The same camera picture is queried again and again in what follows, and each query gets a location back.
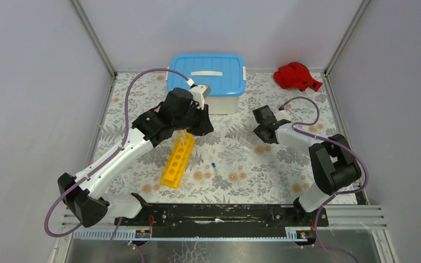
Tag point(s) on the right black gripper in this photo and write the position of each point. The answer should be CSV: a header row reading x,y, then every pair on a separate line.
x,y
257,130

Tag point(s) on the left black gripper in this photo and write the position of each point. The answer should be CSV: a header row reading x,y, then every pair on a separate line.
x,y
204,126

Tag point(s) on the white plastic storage bin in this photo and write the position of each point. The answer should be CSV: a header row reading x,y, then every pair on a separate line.
x,y
217,98

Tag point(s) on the blue plastic bin lid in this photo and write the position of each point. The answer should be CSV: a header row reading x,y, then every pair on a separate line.
x,y
206,59

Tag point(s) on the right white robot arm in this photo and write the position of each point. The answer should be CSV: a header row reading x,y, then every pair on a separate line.
x,y
333,166

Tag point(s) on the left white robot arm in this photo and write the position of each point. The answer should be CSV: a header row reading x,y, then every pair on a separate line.
x,y
84,193

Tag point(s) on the yellow test tube rack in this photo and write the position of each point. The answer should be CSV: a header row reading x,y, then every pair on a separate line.
x,y
177,162

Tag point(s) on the floral patterned table mat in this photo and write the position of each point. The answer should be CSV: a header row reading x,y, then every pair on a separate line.
x,y
265,174

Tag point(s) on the red cloth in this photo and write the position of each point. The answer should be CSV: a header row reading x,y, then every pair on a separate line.
x,y
296,76

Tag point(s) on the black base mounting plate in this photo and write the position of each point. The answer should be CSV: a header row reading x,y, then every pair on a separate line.
x,y
224,220

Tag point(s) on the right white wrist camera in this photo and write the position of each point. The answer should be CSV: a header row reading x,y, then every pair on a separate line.
x,y
284,114

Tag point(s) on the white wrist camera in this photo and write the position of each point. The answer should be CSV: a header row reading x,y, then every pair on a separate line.
x,y
199,92
284,114

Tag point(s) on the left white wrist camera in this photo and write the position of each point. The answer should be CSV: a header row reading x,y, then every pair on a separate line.
x,y
199,92

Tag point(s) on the aluminium frame rail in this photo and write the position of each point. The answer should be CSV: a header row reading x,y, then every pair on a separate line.
x,y
355,217

